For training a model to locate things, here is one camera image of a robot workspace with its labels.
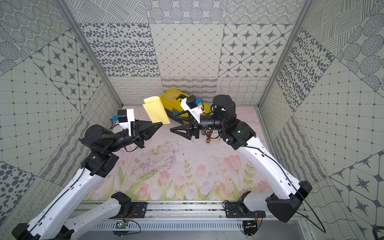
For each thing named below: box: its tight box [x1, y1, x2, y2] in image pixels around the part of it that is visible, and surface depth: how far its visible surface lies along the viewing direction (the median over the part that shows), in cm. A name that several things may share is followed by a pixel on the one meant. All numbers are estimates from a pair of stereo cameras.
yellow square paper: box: [142, 96, 171, 125], surface depth 47 cm
